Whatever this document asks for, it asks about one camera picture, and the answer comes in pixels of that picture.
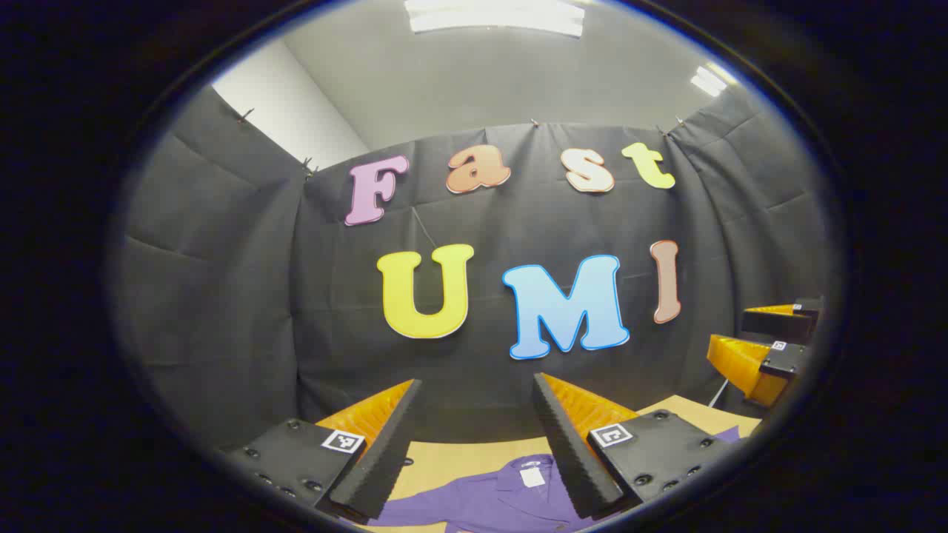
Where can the purple button shirt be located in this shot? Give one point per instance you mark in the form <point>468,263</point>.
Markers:
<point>489,496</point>

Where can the ceiling light panel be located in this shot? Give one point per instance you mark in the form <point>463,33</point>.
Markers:
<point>492,16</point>
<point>709,80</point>

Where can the black backdrop cloth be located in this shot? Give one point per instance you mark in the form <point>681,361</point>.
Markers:
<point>244,296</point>

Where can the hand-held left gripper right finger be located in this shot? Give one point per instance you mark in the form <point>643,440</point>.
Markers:
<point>566,451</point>

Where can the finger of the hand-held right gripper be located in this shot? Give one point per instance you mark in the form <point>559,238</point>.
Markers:
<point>778,322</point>
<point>748,366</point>

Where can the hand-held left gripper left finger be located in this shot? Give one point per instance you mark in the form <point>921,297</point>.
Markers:
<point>385,451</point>

